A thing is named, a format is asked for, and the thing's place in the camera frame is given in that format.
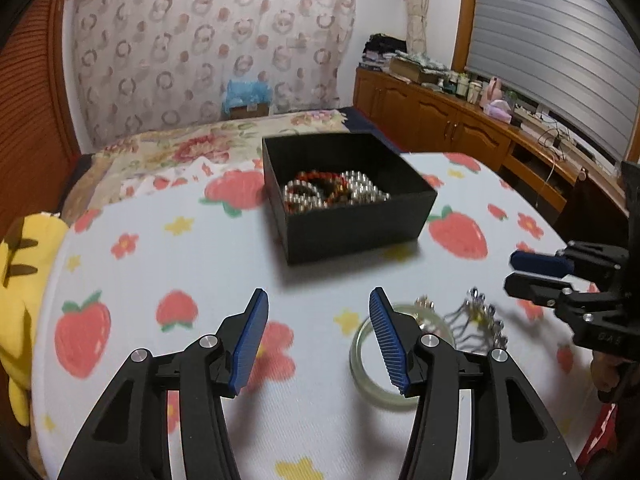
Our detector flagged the flat brown box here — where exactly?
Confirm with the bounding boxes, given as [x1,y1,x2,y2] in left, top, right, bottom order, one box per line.
[389,57,441,85]

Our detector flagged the grey patterned cloth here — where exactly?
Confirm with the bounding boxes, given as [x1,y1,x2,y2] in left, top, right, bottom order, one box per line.
[395,50,449,72]

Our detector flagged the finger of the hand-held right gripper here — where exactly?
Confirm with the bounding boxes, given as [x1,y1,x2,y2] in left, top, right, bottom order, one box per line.
[510,241,628,282]
[503,271,601,312]

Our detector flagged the person's right hand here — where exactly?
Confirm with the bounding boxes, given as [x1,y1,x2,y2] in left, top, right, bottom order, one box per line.
[590,352,621,392]

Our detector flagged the brown bead bracelet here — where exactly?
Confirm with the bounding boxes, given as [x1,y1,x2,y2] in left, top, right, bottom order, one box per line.
[295,180,352,207]

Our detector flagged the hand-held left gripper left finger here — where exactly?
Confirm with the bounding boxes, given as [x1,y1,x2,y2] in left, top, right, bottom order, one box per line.
[57,287,269,480]

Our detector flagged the beaded bracelets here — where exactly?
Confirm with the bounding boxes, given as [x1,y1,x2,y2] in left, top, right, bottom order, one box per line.
[282,169,391,212]

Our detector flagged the cream lace curtain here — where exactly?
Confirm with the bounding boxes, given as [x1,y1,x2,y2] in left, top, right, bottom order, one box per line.
[402,0,432,57]

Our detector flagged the pink figurine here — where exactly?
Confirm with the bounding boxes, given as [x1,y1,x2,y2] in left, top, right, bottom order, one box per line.
[480,76,504,106]

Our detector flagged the blue plastic bag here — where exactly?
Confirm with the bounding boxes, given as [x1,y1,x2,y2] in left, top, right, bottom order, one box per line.
[222,77,274,111]

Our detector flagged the circle pattern curtain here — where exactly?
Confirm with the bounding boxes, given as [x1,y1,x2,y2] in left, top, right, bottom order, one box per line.
[67,0,357,147]

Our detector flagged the yellow plush toy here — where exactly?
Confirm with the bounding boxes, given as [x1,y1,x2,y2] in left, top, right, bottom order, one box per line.
[0,212,69,427]

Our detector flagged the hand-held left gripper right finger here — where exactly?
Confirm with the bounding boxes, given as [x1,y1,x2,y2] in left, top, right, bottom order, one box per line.
[368,287,583,480]

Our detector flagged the long wooden cabinet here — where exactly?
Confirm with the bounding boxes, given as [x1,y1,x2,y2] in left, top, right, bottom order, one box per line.
[352,66,631,222]

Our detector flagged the floral bed sheet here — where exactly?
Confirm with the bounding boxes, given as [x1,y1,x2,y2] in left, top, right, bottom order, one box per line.
[60,107,362,211]

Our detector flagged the pale green jade bangle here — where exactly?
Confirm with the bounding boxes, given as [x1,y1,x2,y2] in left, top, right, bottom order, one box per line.
[350,302,457,402]

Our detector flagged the brown slatted wardrobe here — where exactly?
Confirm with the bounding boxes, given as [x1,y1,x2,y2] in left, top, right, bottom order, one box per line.
[0,0,82,211]

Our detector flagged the strawberry print blanket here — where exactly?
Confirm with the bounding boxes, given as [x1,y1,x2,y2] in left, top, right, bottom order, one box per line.
[30,152,617,480]

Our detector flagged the stack of dark clothes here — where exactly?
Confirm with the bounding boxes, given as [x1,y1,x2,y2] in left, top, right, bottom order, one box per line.
[361,34,407,72]

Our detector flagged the small brown cardboard box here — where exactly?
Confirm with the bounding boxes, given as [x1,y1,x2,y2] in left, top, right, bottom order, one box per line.
[229,102,271,120]

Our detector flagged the red bead bracelet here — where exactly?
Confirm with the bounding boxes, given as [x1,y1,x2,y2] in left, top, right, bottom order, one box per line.
[287,170,352,211]

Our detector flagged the black cardboard box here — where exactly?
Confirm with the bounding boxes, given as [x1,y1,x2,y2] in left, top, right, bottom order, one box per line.
[261,132,438,266]

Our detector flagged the row of small bottles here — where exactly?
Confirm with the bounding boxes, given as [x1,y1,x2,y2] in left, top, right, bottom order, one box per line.
[440,71,484,104]

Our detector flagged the silver bead chain jewellery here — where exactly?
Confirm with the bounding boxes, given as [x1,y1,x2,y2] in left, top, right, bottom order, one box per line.
[442,287,511,352]

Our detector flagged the white cable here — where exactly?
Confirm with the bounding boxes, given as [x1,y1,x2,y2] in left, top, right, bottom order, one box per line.
[534,159,559,209]

